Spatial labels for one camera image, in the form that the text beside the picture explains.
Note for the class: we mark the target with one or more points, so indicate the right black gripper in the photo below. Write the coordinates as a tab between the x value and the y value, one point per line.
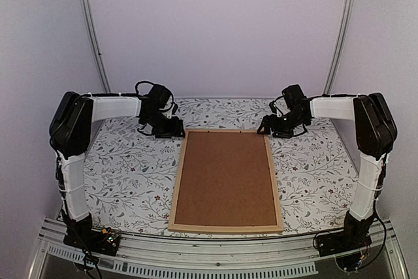
266	121

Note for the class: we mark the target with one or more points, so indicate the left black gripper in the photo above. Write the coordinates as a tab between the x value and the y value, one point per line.
174	131

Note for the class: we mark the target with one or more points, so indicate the brown backing board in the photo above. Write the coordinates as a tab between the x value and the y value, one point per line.
225	177

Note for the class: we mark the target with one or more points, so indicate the wooden picture frame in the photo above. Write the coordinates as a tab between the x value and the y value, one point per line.
174	223

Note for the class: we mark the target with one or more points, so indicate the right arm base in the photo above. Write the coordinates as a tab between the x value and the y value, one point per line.
351	238

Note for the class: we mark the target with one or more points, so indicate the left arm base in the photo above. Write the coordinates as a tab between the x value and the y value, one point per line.
105	241

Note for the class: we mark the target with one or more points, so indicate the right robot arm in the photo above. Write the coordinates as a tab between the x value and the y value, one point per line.
375	133

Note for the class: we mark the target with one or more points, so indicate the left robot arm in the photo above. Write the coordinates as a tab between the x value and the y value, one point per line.
70	135

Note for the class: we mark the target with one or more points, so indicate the floral tablecloth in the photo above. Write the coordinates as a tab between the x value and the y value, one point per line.
129	177

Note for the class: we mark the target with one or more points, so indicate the right aluminium post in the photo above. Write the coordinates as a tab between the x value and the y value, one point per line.
339	46

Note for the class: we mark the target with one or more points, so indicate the aluminium post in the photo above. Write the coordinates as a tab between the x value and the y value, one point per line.
339	46
94	43

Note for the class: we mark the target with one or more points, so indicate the front aluminium rail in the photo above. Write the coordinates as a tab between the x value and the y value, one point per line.
148	256

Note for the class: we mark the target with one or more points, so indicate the left aluminium post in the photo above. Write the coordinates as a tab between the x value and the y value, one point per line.
94	43

